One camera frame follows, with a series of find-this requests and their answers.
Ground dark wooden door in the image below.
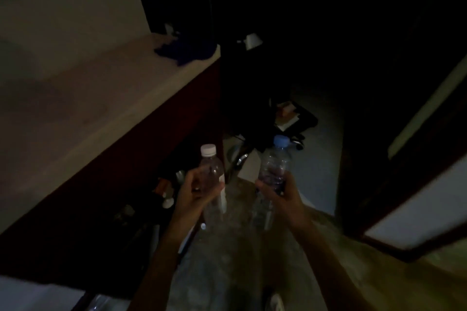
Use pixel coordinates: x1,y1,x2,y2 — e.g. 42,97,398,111
336,54,467,262

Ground black tray with small items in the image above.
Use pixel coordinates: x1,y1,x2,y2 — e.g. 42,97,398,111
272,100,319,151

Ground clear bottle with white cap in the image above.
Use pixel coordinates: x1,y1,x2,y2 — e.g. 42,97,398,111
199,144,227,229

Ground small orange bottle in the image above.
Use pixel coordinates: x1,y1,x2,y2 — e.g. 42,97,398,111
155,179,172,198

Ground person's left hand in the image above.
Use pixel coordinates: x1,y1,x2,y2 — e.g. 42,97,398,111
171,167,225,229

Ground person's left forearm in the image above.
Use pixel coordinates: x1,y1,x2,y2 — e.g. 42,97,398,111
126,221,196,311

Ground person's right hand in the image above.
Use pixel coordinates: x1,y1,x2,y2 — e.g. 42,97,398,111
255,171,311,232

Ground person's white shoe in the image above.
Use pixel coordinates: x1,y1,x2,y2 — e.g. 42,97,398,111
266,293,285,311

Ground clear bottle with blue cap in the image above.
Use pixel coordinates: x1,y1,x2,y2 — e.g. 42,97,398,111
250,135,292,231

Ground person's right forearm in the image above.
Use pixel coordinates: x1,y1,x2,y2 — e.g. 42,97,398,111
290,220,380,311

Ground dark red wooden cabinet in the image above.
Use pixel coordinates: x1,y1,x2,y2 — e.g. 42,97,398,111
0,32,224,300

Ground dark blue cloth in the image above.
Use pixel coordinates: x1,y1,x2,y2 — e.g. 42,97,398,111
154,32,219,66

